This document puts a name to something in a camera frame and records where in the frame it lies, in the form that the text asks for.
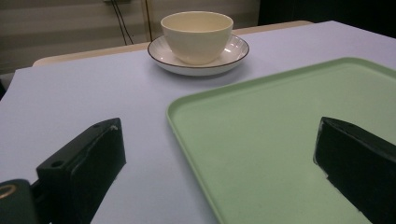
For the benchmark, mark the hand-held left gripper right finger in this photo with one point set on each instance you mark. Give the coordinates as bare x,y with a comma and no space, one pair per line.
358,165

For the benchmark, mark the cream ceramic bowl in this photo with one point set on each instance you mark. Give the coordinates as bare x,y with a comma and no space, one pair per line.
196,37

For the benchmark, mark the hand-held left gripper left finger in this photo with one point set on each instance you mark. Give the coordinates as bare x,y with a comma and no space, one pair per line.
90,168

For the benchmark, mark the light green plastic tray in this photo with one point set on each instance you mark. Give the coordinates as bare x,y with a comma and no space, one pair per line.
280,140

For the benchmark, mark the white dark-rimmed saucer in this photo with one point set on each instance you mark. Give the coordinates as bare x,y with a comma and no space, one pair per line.
232,53

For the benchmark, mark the pale lilac table mat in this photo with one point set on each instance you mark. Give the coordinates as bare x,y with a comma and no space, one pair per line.
93,93

